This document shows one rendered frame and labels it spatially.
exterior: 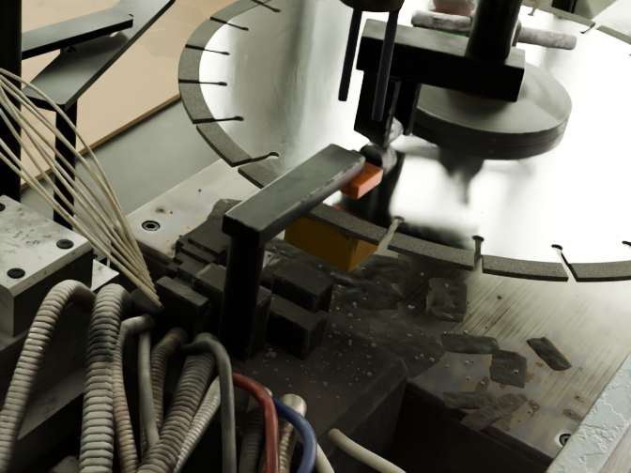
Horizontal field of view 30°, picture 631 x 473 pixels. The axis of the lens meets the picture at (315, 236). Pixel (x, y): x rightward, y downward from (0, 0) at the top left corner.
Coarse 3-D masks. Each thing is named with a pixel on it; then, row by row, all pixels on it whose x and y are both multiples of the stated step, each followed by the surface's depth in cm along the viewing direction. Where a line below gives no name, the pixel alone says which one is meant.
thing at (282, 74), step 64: (320, 0) 79; (448, 0) 82; (256, 64) 70; (320, 64) 71; (576, 64) 76; (256, 128) 63; (320, 128) 64; (576, 128) 69; (384, 192) 60; (448, 192) 61; (512, 192) 62; (576, 192) 63; (512, 256) 57; (576, 256) 57
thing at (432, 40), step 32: (480, 0) 58; (512, 0) 58; (384, 32) 60; (416, 32) 61; (480, 32) 59; (512, 32) 59; (416, 64) 60; (448, 64) 60; (480, 64) 59; (512, 64) 59; (416, 96) 62; (512, 96) 60; (384, 128) 62
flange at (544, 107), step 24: (528, 72) 72; (432, 96) 67; (456, 96) 67; (480, 96) 67; (528, 96) 69; (552, 96) 70; (432, 120) 66; (456, 120) 65; (480, 120) 66; (504, 120) 66; (528, 120) 67; (552, 120) 67; (480, 144) 65; (504, 144) 66; (528, 144) 66
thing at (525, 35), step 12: (420, 12) 67; (432, 12) 67; (420, 24) 67; (432, 24) 67; (444, 24) 67; (456, 24) 67; (468, 24) 67; (468, 36) 67; (516, 36) 67; (528, 36) 67; (540, 36) 67; (552, 36) 67; (564, 36) 67; (576, 36) 68; (564, 48) 68
